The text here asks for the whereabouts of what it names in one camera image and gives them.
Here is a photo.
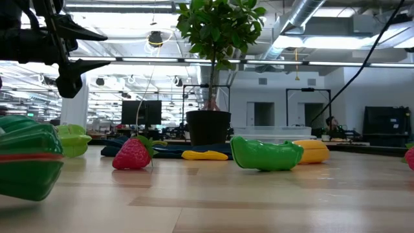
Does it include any red toy strawberry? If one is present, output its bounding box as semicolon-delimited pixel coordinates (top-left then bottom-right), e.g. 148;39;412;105
112;135;168;171

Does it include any green potted plant black pot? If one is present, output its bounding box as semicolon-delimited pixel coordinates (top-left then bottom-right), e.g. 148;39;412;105
176;0;268;146

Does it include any bright green toy pea pod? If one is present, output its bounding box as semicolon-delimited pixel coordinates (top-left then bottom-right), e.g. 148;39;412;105
230;135;305;172

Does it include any silver ventilation duct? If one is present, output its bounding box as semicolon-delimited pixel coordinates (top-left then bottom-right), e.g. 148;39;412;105
258;0;326;61

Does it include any yellow toy banana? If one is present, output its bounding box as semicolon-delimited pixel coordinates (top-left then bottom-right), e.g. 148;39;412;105
292;139;331;165

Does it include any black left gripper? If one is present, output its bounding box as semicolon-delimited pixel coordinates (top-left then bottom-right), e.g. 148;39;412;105
0;0;111;99

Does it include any small yellow toy chili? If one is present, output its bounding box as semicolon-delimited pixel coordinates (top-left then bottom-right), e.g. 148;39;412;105
180;150;229;161

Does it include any yellow hanging cord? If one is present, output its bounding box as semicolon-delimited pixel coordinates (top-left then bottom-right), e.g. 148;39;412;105
293;47;300;82

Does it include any clear plastic tupperware container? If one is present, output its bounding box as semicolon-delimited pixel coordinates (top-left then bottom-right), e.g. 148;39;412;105
233;126;318;145

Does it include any long LED light bar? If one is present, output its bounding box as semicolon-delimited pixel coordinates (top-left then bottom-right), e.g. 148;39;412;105
68;56;414;68

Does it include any black ceiling device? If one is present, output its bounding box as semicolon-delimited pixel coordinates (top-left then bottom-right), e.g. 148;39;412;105
147;30;164;49

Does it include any person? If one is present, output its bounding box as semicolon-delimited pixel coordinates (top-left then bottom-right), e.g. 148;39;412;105
325;115;343;140

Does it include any black equipment cabinet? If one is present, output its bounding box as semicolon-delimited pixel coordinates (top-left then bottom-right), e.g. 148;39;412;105
362;105;412;147

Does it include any lime green toy vegetable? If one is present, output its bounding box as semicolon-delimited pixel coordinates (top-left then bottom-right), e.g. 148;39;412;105
56;124;93;159

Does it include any black computer monitor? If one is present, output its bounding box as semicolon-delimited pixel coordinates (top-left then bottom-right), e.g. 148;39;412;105
121;100;162;137

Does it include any white building column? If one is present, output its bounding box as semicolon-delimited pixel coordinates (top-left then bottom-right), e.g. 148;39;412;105
60;74;90;139

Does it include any small red toy fruit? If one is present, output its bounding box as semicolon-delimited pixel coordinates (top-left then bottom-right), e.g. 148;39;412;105
402;143;414;172

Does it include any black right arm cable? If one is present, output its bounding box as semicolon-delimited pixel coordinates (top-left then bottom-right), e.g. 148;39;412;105
310;0;406;126

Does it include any folded navy blue cloth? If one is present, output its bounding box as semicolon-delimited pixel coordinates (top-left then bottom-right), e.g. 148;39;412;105
100;135;234;161

